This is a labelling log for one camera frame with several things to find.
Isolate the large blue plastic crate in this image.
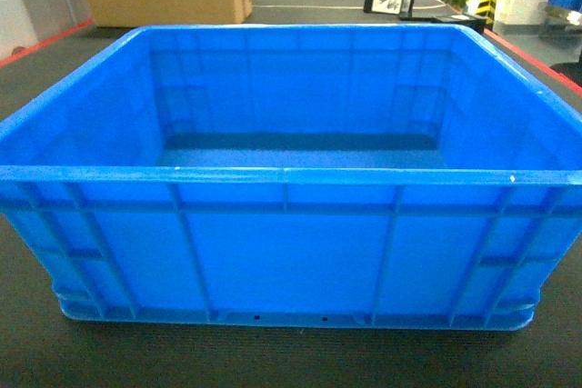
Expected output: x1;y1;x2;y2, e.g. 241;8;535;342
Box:
1;25;581;331

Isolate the yellow black striped post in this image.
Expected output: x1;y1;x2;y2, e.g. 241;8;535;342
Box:
476;0;497;30

